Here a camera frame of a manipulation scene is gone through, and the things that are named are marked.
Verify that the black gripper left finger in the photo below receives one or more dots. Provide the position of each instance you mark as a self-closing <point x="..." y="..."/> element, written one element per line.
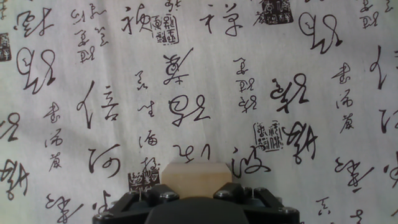
<point x="130" y="208"/>

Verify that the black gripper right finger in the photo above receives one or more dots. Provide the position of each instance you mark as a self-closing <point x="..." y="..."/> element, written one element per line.
<point x="264" y="208"/>

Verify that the small wooden block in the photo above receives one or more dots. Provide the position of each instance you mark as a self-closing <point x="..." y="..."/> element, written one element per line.
<point x="196" y="179"/>

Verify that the beige calligraphy print cloth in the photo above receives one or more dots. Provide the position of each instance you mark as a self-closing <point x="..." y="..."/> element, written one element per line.
<point x="217" y="62"/>

